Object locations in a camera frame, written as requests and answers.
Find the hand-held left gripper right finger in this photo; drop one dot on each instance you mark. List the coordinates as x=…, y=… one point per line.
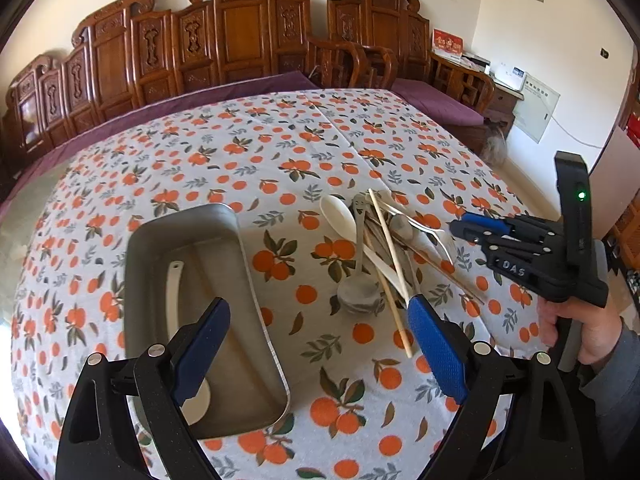
x=435, y=345

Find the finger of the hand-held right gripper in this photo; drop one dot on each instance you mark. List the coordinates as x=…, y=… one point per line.
x=470, y=233
x=482, y=221

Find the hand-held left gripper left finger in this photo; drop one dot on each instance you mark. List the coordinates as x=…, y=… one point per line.
x=205, y=345

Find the wooden chopstick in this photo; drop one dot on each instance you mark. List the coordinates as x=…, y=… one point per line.
x=450, y=277
x=388, y=265

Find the small metal spoon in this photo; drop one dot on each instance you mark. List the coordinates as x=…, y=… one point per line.
x=401, y=230

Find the rectangular metal tray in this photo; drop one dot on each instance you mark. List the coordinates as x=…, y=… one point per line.
x=220, y=270

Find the large metal spoon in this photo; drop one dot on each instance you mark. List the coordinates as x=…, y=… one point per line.
x=356, y=292

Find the metal fork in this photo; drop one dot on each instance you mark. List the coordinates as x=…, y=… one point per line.
x=372, y=240

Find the person's right forearm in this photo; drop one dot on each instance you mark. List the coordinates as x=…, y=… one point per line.
x=615, y=400

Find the person's right hand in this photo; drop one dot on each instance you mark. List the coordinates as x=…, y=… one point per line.
x=600, y=335

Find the grey fuzzy object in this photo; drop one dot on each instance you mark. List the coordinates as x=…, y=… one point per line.
x=494, y=144

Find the beige cardboard board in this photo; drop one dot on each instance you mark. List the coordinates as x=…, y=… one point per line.
x=617, y=160

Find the wooden side table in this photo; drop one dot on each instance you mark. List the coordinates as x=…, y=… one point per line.
x=500, y=105

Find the purple armchair cushion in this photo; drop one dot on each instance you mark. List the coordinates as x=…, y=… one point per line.
x=440, y=102

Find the white box device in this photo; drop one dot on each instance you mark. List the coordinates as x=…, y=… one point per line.
x=507, y=76

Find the red desk calendar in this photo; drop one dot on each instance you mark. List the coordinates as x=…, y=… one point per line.
x=446, y=42

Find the orange print tablecloth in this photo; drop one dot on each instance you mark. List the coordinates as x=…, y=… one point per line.
x=300, y=160

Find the carved wooden armchair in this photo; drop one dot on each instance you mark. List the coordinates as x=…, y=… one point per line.
x=380, y=25

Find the purple bench cushion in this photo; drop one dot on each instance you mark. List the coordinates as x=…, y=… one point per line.
x=225, y=91

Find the long carved wooden bench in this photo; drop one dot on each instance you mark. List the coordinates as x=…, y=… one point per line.
x=115, y=60

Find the white wall cabinet panel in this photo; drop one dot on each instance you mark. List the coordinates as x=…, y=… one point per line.
x=537, y=107

